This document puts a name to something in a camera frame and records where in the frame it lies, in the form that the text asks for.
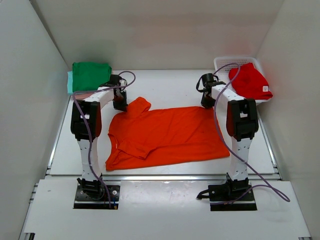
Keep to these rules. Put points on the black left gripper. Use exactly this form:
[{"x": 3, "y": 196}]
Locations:
[{"x": 121, "y": 107}]

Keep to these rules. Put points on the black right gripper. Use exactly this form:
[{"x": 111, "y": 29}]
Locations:
[{"x": 206, "y": 104}]

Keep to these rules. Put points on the orange t shirt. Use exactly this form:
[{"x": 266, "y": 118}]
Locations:
[{"x": 142, "y": 137}]

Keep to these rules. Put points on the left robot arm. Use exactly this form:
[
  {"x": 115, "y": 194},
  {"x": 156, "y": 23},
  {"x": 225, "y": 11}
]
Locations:
[{"x": 86, "y": 126}]

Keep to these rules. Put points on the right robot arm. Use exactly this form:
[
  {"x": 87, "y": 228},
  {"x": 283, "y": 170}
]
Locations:
[{"x": 241, "y": 126}]

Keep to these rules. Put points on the pink folded t shirt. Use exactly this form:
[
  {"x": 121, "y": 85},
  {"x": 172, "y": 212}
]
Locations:
[{"x": 81, "y": 96}]

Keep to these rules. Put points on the white plastic basket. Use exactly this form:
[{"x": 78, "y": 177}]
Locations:
[{"x": 227, "y": 67}]

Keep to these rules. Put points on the green folded t shirt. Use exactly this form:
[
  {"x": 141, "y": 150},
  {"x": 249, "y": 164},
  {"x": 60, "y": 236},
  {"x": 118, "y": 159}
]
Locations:
[{"x": 88, "y": 76}]

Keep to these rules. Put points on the red t shirt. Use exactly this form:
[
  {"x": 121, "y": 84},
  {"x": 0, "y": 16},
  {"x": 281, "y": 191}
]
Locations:
[{"x": 251, "y": 84}]

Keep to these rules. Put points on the teal folded t shirt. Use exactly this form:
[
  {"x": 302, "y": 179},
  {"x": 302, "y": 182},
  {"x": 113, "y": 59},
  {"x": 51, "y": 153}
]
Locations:
[{"x": 70, "y": 83}]

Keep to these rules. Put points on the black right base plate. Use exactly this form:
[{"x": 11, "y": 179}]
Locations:
[{"x": 222, "y": 199}]

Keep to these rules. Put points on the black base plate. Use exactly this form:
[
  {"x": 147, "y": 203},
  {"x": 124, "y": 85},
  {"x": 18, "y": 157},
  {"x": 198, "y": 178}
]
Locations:
[
  {"x": 100, "y": 201},
  {"x": 222, "y": 199}
]

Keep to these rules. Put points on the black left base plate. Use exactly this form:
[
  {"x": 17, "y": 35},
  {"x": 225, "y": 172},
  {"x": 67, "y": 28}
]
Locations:
[{"x": 100, "y": 201}]

